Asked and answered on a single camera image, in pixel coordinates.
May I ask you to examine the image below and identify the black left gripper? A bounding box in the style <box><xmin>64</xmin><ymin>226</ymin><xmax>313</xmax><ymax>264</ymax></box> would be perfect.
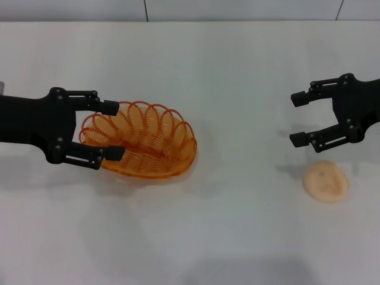
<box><xmin>0</xmin><ymin>87</ymin><xmax>126</xmax><ymax>171</ymax></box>

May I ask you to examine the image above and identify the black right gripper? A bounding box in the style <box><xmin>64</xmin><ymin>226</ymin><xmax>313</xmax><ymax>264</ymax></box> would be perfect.
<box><xmin>289</xmin><ymin>73</ymin><xmax>380</xmax><ymax>154</ymax></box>

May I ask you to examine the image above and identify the orange woven plastic basket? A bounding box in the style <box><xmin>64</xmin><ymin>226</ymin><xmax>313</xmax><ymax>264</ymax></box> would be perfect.
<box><xmin>78</xmin><ymin>100</ymin><xmax>198</xmax><ymax>181</ymax></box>

